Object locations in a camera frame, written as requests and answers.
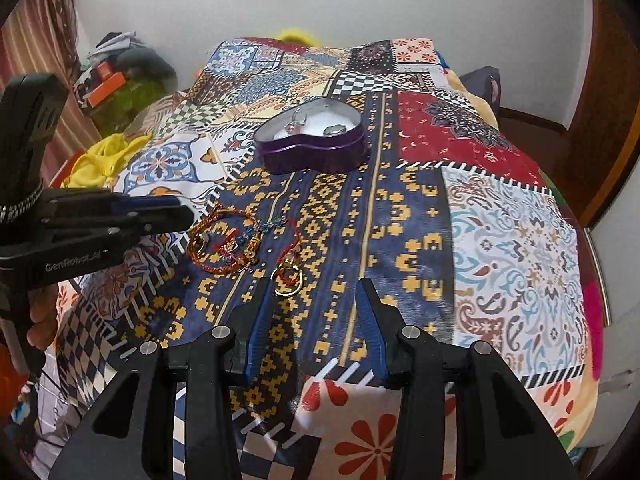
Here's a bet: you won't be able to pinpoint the yellow cloth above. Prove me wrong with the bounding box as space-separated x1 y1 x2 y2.
64 133 153 192

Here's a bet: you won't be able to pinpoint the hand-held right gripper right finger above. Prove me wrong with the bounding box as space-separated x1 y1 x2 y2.
354 278 577 480

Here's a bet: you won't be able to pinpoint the patchwork printed blanket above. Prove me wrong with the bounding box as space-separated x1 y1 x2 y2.
10 36 595 480

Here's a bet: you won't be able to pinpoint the orange red thread bracelet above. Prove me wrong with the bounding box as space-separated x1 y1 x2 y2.
188 205 262 275

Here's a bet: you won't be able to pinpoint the yellow fluffy object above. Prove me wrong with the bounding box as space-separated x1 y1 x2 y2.
276 27 322 45

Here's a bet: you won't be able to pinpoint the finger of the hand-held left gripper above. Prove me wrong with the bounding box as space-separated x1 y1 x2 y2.
118 205 195 237
112 194 184 212

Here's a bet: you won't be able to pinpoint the pile of household clutter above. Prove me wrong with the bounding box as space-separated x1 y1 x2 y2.
72 31 177 111

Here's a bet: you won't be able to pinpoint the purple heart-shaped tin box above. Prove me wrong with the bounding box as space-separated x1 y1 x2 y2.
253 97 366 175

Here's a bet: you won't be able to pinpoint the person's left hand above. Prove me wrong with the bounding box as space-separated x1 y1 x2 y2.
26 282 60 348

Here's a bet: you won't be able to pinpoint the braided cord strap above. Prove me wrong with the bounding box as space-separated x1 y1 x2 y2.
0 181 45 223

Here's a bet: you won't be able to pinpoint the striped curtain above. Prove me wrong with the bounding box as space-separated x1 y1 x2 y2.
0 0 77 187

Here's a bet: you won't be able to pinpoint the wooden door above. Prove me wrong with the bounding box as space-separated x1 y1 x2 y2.
500 0 640 228

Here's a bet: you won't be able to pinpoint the green plastic bag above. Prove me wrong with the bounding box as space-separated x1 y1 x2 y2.
91 77 177 140

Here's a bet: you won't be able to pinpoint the silver dangling earrings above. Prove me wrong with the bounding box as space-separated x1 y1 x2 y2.
284 107 312 137

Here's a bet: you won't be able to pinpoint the blue beaded bracelet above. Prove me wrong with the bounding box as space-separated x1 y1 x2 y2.
222 217 284 267

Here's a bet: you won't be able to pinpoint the thin red cord bracelet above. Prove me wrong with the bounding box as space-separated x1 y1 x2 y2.
272 217 303 282

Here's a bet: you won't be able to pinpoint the dark blue pillow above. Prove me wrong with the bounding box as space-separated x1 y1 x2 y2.
459 67 502 128

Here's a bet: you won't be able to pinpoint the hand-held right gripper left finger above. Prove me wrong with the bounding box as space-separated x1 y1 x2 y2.
47 276 274 480

